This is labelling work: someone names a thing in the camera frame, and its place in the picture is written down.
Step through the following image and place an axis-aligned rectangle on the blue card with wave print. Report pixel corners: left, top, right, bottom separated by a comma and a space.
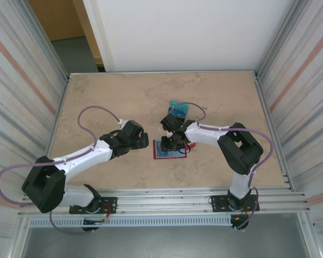
167, 105, 191, 114

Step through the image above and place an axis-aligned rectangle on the teal card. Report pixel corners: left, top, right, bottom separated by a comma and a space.
170, 100, 191, 108

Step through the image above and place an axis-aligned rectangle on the red card holder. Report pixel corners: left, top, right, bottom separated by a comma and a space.
152, 139, 198, 161

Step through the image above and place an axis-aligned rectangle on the base wiring bundle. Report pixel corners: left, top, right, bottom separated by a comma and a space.
82, 203, 117, 226
230, 205, 258, 231

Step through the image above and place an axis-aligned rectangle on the wooden door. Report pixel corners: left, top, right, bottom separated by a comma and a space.
28, 0, 103, 67

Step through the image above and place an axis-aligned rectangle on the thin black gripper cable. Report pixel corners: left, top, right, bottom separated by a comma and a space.
177, 143, 192, 156

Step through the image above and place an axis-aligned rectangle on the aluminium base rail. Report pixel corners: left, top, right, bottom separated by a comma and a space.
20, 188, 312, 216

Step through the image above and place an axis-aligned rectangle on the slotted grey cable duct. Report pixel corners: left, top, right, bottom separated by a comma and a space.
29, 216, 234, 228

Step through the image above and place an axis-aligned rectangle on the aluminium enclosure post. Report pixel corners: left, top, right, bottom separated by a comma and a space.
254, 0, 304, 81

